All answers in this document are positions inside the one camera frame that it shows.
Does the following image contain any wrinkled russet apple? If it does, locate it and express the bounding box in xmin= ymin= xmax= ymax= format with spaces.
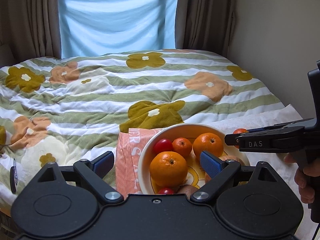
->
xmin=204 ymin=155 xmax=245 ymax=183

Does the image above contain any brown kiwi fruit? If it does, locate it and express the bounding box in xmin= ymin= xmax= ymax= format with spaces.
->
xmin=177 ymin=185 xmax=198 ymax=196

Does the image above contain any small orange tomato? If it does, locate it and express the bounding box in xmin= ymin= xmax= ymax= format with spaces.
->
xmin=233 ymin=128 xmax=248 ymax=149

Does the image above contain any small mandarin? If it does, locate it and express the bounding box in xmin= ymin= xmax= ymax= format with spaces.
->
xmin=172 ymin=138 xmax=193 ymax=158

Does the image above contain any large orange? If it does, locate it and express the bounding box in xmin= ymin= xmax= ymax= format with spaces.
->
xmin=149 ymin=151 xmax=188 ymax=187

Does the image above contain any red cherry tomato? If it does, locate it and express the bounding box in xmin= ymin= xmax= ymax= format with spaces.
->
xmin=158 ymin=187 xmax=175 ymax=194

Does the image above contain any small red tomato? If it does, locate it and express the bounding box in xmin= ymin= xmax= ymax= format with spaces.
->
xmin=152 ymin=139 xmax=174 ymax=154

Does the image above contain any person right hand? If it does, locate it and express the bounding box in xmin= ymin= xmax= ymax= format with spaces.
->
xmin=295 ymin=159 xmax=320 ymax=204

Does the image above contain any white tray cloth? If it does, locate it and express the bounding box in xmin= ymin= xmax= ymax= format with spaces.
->
xmin=213 ymin=115 xmax=319 ymax=225

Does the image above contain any pink printed cloth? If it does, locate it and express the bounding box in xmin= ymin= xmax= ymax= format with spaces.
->
xmin=115 ymin=128 xmax=161 ymax=197

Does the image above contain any cream duck-print bowl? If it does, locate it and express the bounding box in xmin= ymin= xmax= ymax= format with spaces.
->
xmin=138 ymin=124 xmax=249 ymax=194

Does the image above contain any floral striped quilt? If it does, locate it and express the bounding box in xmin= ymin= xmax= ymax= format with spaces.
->
xmin=1 ymin=49 xmax=284 ymax=214

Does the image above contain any black key fob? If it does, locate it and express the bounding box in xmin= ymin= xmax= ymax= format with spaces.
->
xmin=10 ymin=159 xmax=17 ymax=194

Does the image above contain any light blue window sheet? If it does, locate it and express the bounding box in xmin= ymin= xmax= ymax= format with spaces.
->
xmin=58 ymin=0 xmax=177 ymax=58

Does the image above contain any left brown curtain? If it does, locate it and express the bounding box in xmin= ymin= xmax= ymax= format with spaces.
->
xmin=1 ymin=0 xmax=61 ymax=62

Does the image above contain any brown curtain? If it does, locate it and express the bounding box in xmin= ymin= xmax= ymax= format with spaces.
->
xmin=175 ymin=0 xmax=235 ymax=57
xmin=1 ymin=0 xmax=61 ymax=62

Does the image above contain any right brown curtain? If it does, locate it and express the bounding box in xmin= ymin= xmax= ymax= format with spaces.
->
xmin=175 ymin=0 xmax=235 ymax=57

